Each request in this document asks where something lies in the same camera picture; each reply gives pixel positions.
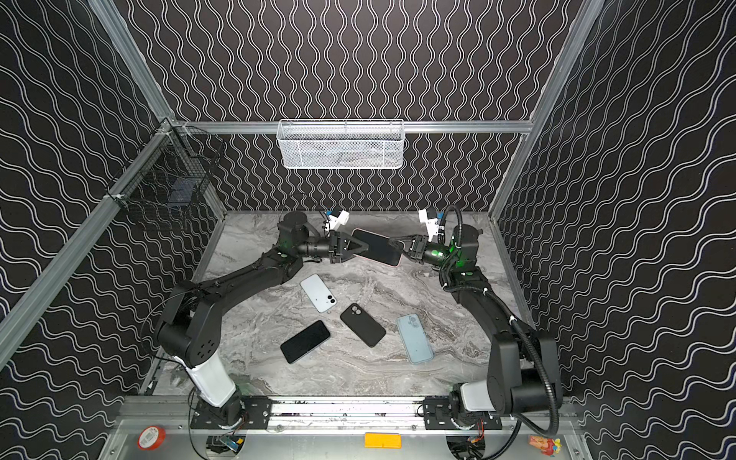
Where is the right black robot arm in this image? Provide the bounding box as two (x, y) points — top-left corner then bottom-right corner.
(389, 224), (563, 438)

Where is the white wire mesh basket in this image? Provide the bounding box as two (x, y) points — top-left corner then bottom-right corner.
(276, 119), (406, 170)

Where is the white phone face down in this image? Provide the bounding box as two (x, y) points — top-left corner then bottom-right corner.
(300, 274), (337, 314)

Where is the light blue phone case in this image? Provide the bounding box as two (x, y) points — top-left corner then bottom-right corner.
(397, 314), (434, 364)

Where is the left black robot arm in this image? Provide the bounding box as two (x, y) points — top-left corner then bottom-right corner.
(153, 211), (369, 429)

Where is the black phone case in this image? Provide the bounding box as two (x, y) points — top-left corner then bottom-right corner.
(340, 303), (386, 348)

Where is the yellow block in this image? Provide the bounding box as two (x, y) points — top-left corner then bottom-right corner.
(363, 433), (402, 450)

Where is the red yellow toy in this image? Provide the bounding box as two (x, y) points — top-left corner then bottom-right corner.
(528, 435), (562, 457)

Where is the black phone screen up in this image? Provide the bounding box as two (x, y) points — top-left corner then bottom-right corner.
(280, 320), (331, 364)

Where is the black wire basket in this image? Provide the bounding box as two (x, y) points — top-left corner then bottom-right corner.
(107, 119), (226, 232)

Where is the black phone purple edge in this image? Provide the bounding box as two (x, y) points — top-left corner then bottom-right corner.
(353, 229), (403, 266)

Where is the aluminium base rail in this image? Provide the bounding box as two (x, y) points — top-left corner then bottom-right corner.
(114, 395), (576, 433)

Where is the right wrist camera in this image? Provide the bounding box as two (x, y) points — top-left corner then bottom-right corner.
(418, 208), (444, 243)

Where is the red tape roll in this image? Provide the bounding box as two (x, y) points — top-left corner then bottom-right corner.
(137, 425), (166, 450)

